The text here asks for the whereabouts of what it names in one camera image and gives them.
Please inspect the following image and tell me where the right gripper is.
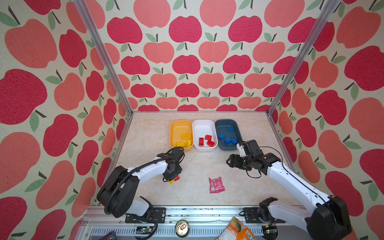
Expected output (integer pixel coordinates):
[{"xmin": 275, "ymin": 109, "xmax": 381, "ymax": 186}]
[{"xmin": 225, "ymin": 153, "xmax": 254, "ymax": 171}]

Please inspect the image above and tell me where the yellow long lego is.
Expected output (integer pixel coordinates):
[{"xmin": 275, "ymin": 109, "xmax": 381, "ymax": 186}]
[{"xmin": 182, "ymin": 134, "xmax": 192, "ymax": 140}]

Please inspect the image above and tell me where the yellow plastic bin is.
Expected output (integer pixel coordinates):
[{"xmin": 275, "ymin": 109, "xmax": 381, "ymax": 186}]
[{"xmin": 169, "ymin": 120, "xmax": 194, "ymax": 152}]

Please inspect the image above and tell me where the dark teal plastic bin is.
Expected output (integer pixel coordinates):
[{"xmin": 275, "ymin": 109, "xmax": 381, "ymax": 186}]
[{"xmin": 215, "ymin": 119, "xmax": 243, "ymax": 151}]

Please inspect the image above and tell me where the white plastic bin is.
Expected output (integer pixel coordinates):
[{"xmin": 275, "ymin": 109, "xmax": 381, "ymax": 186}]
[{"xmin": 192, "ymin": 120, "xmax": 218, "ymax": 152}]

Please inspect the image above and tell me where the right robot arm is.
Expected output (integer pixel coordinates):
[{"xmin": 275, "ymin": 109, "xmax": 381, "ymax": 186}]
[{"xmin": 226, "ymin": 153, "xmax": 352, "ymax": 240}]

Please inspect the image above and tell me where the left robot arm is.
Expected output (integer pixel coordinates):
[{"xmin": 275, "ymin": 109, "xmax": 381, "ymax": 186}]
[{"xmin": 97, "ymin": 147, "xmax": 185, "ymax": 221}]

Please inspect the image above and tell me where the pink snack packet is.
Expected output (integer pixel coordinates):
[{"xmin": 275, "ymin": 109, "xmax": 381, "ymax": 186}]
[{"xmin": 209, "ymin": 177, "xmax": 225, "ymax": 194}]

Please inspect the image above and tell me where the soda can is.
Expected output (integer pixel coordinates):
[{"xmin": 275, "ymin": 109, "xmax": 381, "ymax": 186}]
[{"xmin": 175, "ymin": 220, "xmax": 190, "ymax": 238}]

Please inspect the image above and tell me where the orange snack bag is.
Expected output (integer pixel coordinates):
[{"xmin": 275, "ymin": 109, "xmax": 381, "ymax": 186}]
[{"xmin": 217, "ymin": 217, "xmax": 256, "ymax": 240}]

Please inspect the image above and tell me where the green circuit board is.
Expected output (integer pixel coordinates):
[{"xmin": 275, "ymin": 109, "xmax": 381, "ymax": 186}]
[{"xmin": 135, "ymin": 226, "xmax": 152, "ymax": 235}]

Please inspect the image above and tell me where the dark purple object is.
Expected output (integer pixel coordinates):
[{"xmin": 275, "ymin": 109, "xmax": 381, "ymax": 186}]
[{"xmin": 99, "ymin": 231, "xmax": 117, "ymax": 240}]

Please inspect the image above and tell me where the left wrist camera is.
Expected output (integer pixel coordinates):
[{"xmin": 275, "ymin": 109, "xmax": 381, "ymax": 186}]
[{"xmin": 169, "ymin": 147, "xmax": 185, "ymax": 161}]

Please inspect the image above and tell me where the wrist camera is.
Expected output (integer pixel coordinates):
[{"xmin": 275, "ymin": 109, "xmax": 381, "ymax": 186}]
[
  {"xmin": 237, "ymin": 140, "xmax": 264, "ymax": 159},
  {"xmin": 169, "ymin": 147, "xmax": 185, "ymax": 161}
]

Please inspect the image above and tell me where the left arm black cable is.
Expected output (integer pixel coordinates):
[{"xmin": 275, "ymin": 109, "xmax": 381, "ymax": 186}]
[{"xmin": 103, "ymin": 146, "xmax": 186, "ymax": 240}]

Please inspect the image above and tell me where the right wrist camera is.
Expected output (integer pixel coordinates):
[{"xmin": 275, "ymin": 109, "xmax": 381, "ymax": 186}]
[{"xmin": 237, "ymin": 140, "xmax": 264, "ymax": 159}]

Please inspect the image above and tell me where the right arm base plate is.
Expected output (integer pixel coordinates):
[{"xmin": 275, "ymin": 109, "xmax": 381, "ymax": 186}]
[{"xmin": 239, "ymin": 207, "xmax": 286, "ymax": 224}]

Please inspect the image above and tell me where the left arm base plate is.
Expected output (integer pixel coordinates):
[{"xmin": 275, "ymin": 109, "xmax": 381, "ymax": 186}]
[{"xmin": 125, "ymin": 207, "xmax": 167, "ymax": 224}]

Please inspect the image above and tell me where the aluminium front rail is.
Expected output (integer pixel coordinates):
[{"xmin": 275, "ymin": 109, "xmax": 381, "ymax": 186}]
[{"xmin": 74, "ymin": 206, "xmax": 311, "ymax": 240}]

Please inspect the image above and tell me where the right aluminium post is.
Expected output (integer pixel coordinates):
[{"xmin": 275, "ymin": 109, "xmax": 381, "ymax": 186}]
[{"xmin": 267, "ymin": 0, "xmax": 341, "ymax": 117}]

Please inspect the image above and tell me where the aluminium post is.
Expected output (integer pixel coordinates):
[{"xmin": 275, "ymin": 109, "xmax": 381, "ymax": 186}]
[
  {"xmin": 74, "ymin": 1, "xmax": 134, "ymax": 118},
  {"xmin": 267, "ymin": 0, "xmax": 341, "ymax": 117}
]

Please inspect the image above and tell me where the left aluminium post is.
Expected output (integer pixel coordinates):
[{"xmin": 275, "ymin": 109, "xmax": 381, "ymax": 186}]
[{"xmin": 74, "ymin": 1, "xmax": 134, "ymax": 118}]

